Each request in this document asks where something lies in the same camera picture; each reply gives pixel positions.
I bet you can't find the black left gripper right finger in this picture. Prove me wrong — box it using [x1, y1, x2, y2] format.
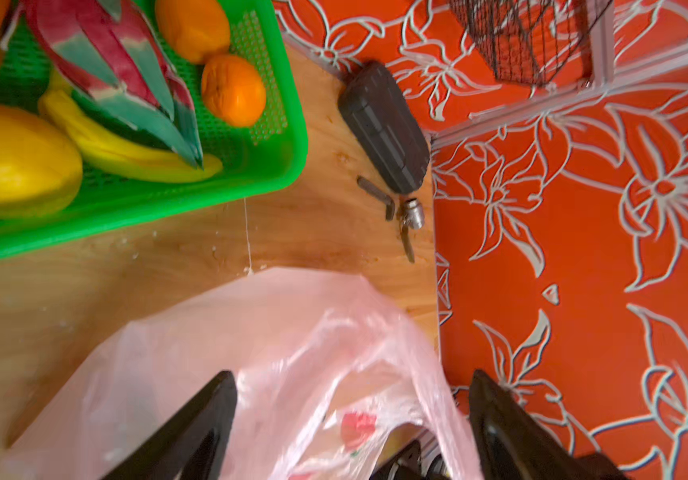
[468, 370, 625, 480]

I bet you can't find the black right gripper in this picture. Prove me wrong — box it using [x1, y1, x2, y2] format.
[370, 440, 449, 480]

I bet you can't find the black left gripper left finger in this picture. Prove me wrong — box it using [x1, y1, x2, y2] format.
[105, 371, 238, 479]

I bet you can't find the pink translucent plastic bag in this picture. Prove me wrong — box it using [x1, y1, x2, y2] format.
[3, 268, 482, 479]

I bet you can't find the yellow lemon fruit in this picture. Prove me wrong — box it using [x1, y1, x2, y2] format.
[0, 105, 83, 220]

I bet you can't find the red green dragon fruit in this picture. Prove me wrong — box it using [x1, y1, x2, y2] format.
[18, 1, 204, 169]

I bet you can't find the silver metal fitting tool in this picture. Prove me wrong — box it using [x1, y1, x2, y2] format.
[399, 198, 425, 264]

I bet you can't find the yellow toy banana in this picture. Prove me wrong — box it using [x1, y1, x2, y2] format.
[38, 89, 224, 184]

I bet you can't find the black plastic tool case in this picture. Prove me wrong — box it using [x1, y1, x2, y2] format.
[338, 61, 430, 195]

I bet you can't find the dark metal bracket tool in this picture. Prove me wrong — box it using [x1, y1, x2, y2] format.
[357, 176, 396, 221]

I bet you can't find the black wire wall basket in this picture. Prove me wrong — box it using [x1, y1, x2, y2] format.
[450, 0, 614, 90]

